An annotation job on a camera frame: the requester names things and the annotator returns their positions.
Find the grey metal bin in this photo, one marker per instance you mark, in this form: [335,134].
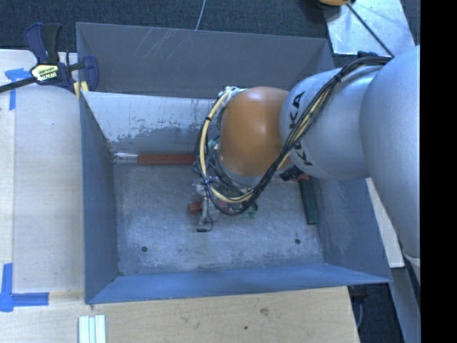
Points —
[160,241]

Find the dark green flat block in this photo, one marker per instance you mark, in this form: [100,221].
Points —
[310,206]

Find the pale wood board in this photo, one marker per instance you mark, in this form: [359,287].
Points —
[46,191]

